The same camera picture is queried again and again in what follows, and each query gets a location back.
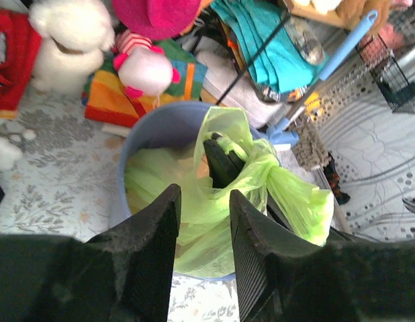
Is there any green trash bag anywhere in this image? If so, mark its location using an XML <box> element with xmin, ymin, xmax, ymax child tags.
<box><xmin>124</xmin><ymin>107</ymin><xmax>334</xmax><ymax>278</ymax></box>

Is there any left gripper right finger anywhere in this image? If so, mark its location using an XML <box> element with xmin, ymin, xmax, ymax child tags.
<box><xmin>230</xmin><ymin>190</ymin><xmax>415</xmax><ymax>321</ymax></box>

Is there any rainbow striped cloth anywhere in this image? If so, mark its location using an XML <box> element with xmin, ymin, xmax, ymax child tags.
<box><xmin>81</xmin><ymin>39</ymin><xmax>207</xmax><ymax>127</ymax></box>

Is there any teal folded cloth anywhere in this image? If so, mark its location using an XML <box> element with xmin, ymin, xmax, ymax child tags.
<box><xmin>211</xmin><ymin>1</ymin><xmax>326</xmax><ymax>93</ymax></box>

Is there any brown teddy bear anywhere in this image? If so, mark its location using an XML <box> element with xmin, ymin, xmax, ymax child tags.
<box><xmin>336</xmin><ymin>0</ymin><xmax>392</xmax><ymax>36</ymax></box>

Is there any magenta cloth bag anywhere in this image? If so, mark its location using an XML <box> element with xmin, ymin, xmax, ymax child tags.
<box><xmin>111</xmin><ymin>0</ymin><xmax>201</xmax><ymax>40</ymax></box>

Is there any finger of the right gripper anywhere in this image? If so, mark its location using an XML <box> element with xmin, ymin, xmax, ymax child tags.
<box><xmin>266</xmin><ymin>187</ymin><xmax>356</xmax><ymax>242</ymax></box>
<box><xmin>203</xmin><ymin>133</ymin><xmax>245</xmax><ymax>189</ymax></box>

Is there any white shoe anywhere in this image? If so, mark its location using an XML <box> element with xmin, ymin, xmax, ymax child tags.
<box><xmin>196</xmin><ymin>50</ymin><xmax>287</xmax><ymax>129</ymax></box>

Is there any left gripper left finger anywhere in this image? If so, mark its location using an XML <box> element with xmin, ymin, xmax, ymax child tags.
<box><xmin>0</xmin><ymin>184</ymin><xmax>181</xmax><ymax>321</ymax></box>

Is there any wooden metal shelf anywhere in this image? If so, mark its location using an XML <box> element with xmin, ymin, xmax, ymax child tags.
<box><xmin>214</xmin><ymin>0</ymin><xmax>349</xmax><ymax>107</ymax></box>

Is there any pink plush doll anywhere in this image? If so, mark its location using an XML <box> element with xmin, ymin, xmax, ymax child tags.
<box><xmin>113</xmin><ymin>30</ymin><xmax>181</xmax><ymax>99</ymax></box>

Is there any blue trash bin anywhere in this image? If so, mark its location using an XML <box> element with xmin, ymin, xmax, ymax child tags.
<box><xmin>109</xmin><ymin>102</ymin><xmax>261</xmax><ymax>280</ymax></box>

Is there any yellow plush toy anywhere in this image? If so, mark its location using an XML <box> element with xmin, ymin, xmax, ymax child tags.
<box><xmin>304</xmin><ymin>91</ymin><xmax>324</xmax><ymax>121</ymax></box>

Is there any white plush sheep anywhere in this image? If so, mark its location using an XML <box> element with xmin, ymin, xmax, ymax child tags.
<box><xmin>29</xmin><ymin>0</ymin><xmax>115</xmax><ymax>95</ymax></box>

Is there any black wire basket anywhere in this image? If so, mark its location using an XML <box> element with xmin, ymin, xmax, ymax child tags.
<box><xmin>357</xmin><ymin>4</ymin><xmax>415</xmax><ymax>114</ymax></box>

